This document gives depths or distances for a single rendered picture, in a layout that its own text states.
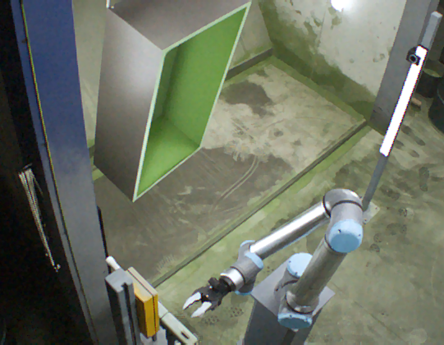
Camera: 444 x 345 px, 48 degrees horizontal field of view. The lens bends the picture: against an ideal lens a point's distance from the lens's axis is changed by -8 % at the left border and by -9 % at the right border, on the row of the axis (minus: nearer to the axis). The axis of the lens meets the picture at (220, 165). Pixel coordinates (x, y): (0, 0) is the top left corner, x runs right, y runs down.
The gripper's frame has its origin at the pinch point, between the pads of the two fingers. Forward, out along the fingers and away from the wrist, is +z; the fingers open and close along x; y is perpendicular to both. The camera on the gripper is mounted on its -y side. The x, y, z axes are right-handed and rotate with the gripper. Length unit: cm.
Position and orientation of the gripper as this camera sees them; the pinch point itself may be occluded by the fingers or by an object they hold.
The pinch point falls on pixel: (189, 310)
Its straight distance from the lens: 201.3
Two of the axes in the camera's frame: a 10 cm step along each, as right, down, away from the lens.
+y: -0.8, 6.8, 7.3
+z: -7.1, 4.7, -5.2
